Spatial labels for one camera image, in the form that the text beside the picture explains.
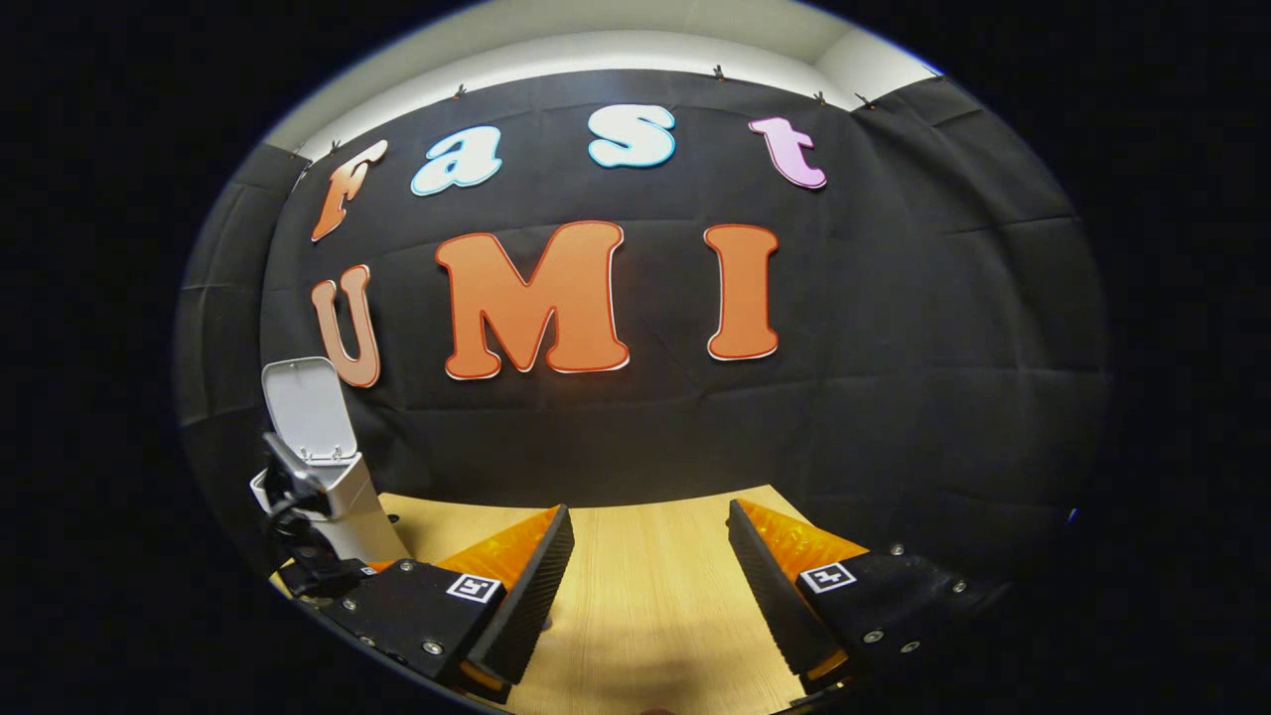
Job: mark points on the webcam on black stand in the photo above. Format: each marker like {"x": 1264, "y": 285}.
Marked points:
{"x": 296, "y": 536}

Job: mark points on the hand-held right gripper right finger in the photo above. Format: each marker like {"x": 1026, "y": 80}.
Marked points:
{"x": 779, "y": 606}

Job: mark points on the wooden desktop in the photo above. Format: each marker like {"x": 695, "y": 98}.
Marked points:
{"x": 645, "y": 596}

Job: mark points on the white desktop garbage bin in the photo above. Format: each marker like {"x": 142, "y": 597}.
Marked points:
{"x": 313, "y": 407}

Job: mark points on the black backdrop cloth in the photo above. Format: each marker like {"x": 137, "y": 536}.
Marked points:
{"x": 894, "y": 298}

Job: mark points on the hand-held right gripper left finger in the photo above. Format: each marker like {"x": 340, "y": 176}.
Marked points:
{"x": 526, "y": 606}

